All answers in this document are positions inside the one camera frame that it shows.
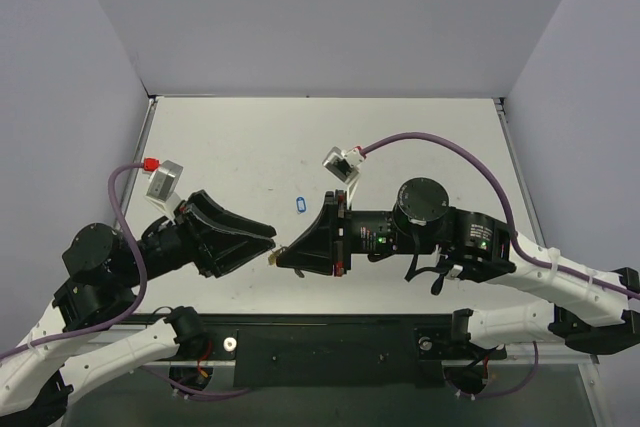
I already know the blue outlined key tag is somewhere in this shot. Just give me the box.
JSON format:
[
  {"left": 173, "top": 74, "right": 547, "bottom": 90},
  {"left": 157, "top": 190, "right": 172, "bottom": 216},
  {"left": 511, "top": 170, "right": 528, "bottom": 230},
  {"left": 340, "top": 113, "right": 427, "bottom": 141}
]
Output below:
[{"left": 295, "top": 196, "right": 307, "bottom": 214}]

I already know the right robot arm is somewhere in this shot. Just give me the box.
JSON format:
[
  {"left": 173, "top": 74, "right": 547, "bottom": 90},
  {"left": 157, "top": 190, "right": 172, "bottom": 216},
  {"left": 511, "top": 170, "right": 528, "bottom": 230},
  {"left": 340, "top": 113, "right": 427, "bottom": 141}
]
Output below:
[{"left": 276, "top": 177, "right": 639, "bottom": 356}]

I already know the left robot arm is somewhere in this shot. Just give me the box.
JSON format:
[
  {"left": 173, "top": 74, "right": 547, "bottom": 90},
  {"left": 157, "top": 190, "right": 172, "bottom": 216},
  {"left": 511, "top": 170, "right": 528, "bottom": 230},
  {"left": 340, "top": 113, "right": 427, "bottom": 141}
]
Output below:
[{"left": 1, "top": 191, "right": 276, "bottom": 426}]

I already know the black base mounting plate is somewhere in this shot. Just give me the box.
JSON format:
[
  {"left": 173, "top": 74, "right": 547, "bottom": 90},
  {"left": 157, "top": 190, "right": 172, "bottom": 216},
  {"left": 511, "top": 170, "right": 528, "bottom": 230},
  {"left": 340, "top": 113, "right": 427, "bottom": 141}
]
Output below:
[{"left": 160, "top": 310, "right": 531, "bottom": 388}]

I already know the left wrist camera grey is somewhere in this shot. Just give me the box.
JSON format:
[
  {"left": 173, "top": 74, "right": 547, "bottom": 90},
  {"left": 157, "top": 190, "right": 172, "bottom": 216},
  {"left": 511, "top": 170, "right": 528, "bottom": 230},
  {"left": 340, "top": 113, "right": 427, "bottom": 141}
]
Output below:
[{"left": 146, "top": 160, "right": 183, "bottom": 202}]

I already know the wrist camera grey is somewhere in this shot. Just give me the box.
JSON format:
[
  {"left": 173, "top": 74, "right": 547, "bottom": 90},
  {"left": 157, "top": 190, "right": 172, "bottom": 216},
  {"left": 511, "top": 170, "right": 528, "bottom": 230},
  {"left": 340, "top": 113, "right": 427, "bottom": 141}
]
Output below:
[
  {"left": 322, "top": 147, "right": 365, "bottom": 184},
  {"left": 146, "top": 160, "right": 183, "bottom": 202}
]

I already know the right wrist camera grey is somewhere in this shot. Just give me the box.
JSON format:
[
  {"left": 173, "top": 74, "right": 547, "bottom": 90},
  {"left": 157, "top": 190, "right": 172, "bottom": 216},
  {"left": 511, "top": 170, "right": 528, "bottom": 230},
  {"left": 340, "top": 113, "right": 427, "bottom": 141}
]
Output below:
[{"left": 322, "top": 147, "right": 365, "bottom": 184}]

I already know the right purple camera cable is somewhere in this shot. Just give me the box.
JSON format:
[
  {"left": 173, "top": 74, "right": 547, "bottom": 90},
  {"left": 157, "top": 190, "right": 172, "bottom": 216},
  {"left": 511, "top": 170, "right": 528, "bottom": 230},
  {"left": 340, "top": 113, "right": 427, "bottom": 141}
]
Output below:
[{"left": 359, "top": 132, "right": 640, "bottom": 298}]

